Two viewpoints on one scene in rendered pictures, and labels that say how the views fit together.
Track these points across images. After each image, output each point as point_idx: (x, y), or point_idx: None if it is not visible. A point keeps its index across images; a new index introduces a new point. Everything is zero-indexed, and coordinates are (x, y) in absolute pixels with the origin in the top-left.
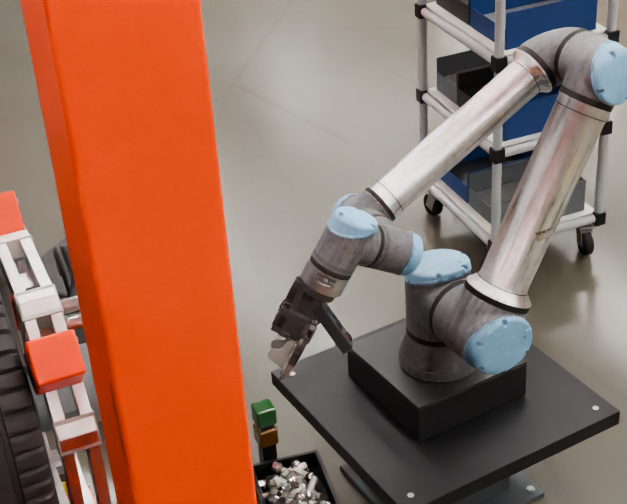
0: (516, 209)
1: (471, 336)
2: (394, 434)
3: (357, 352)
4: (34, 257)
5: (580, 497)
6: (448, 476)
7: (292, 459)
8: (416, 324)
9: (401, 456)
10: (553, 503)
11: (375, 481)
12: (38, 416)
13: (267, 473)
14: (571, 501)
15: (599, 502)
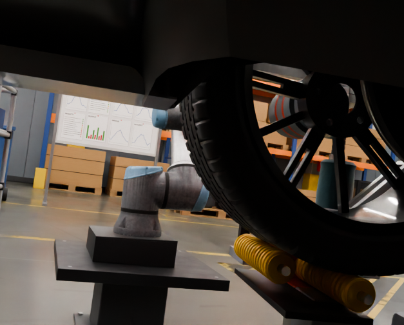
0: None
1: (203, 184)
2: (161, 268)
3: (107, 236)
4: None
5: (165, 315)
6: (207, 271)
7: None
8: (148, 201)
9: (182, 271)
10: (164, 320)
11: (198, 278)
12: (348, 105)
13: None
14: (167, 317)
15: (172, 314)
